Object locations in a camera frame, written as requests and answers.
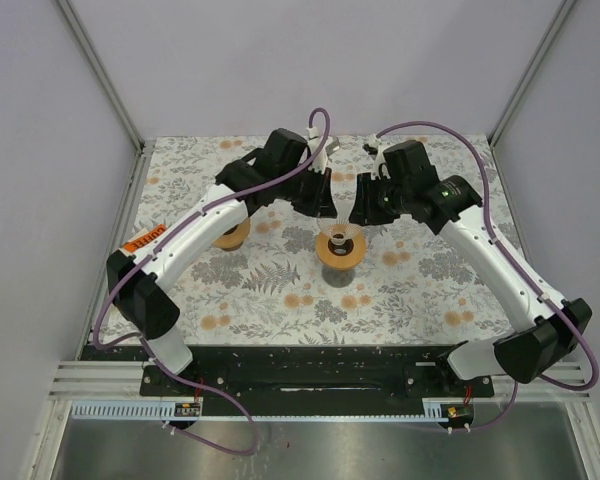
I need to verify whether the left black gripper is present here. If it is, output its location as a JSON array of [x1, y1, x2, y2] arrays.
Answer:
[[278, 162, 337, 218]]

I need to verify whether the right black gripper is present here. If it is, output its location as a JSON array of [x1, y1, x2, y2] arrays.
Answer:
[[347, 172, 412, 227]]

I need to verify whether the clear glass dripper cone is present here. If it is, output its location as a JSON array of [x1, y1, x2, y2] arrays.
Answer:
[[317, 217, 362, 246]]

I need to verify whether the grey glass carafe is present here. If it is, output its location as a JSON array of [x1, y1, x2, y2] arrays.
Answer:
[[322, 265, 355, 288]]

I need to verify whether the orange coffee filter pack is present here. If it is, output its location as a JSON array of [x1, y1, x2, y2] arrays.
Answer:
[[121, 224, 166, 253]]

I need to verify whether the white paper coffee filter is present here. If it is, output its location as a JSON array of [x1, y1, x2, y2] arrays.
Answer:
[[331, 171, 357, 224]]

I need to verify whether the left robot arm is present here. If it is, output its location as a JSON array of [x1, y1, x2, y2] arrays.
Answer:
[[106, 127, 339, 395]]

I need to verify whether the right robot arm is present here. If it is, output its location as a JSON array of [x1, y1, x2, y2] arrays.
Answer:
[[349, 139, 592, 396]]

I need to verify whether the floral tablecloth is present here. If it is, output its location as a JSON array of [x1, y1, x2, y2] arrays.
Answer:
[[131, 134, 520, 345]]

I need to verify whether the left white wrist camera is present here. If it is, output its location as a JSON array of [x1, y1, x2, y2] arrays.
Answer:
[[306, 127, 340, 174]]

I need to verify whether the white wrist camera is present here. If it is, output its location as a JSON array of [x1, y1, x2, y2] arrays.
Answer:
[[306, 127, 340, 174], [363, 136, 391, 180]]

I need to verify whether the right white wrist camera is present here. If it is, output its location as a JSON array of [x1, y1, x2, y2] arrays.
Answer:
[[363, 136, 391, 180]]

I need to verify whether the left aluminium frame post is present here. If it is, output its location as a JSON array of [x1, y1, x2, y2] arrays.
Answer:
[[53, 0, 145, 152]]

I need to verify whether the aluminium frame post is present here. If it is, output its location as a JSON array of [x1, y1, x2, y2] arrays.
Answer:
[[53, 0, 145, 152], [487, 0, 580, 147]]

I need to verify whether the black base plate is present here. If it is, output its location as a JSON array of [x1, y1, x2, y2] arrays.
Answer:
[[81, 346, 494, 425]]

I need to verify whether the white slotted cable duct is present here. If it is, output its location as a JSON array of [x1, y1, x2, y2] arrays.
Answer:
[[71, 398, 448, 423]]

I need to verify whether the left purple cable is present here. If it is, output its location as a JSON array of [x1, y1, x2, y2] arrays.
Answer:
[[92, 108, 334, 456]]

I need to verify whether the right aluminium frame post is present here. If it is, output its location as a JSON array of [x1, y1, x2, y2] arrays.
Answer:
[[487, 0, 580, 147]]

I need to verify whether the aluminium front rail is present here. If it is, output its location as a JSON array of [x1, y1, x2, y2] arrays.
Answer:
[[49, 361, 590, 402]]

